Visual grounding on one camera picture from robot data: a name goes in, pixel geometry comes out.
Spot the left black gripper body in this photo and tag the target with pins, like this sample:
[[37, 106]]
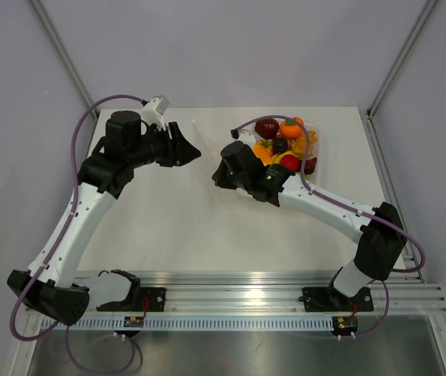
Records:
[[158, 148]]

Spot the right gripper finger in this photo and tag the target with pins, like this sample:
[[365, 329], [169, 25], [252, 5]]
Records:
[[221, 170], [226, 182]]

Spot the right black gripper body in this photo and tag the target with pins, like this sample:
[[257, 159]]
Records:
[[245, 185]]

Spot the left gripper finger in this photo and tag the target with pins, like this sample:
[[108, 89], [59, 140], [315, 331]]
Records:
[[176, 134], [185, 153]]

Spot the yellow orange mango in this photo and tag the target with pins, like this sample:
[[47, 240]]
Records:
[[265, 154]]

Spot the dark purple fig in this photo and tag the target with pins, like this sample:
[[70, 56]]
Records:
[[280, 145]]

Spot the orange persimmon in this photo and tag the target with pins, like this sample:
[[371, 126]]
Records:
[[291, 129]]

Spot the dark red beet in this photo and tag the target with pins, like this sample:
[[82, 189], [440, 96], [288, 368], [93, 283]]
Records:
[[310, 166]]

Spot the clear polka dot zip bag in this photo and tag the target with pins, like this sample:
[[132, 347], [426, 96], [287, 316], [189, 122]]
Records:
[[208, 162]]

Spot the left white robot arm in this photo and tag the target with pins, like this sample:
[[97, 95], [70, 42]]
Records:
[[131, 140]]

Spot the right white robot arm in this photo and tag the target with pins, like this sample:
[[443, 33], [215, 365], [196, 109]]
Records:
[[377, 232]]

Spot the dark red apple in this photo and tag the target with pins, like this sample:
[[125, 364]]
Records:
[[266, 128]]

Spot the white perforated plastic basket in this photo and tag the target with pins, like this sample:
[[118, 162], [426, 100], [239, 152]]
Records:
[[316, 156]]

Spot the yellow banana bunch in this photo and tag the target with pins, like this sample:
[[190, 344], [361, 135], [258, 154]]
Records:
[[298, 147]]

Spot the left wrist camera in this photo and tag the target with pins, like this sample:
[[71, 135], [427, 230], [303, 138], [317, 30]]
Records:
[[157, 107]]

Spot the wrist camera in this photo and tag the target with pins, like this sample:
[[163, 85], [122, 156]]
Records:
[[244, 136], [157, 107]]

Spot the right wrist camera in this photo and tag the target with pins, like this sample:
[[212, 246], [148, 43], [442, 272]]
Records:
[[244, 136]]

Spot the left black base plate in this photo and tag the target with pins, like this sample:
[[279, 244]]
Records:
[[151, 299]]

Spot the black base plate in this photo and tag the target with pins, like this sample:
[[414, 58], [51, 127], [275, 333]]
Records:
[[151, 299], [327, 300]]

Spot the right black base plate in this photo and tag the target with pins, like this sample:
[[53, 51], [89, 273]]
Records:
[[327, 300]]

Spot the white slotted cable duct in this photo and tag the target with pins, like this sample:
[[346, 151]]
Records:
[[204, 323]]

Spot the aluminium rail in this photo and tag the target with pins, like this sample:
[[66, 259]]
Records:
[[275, 293]]

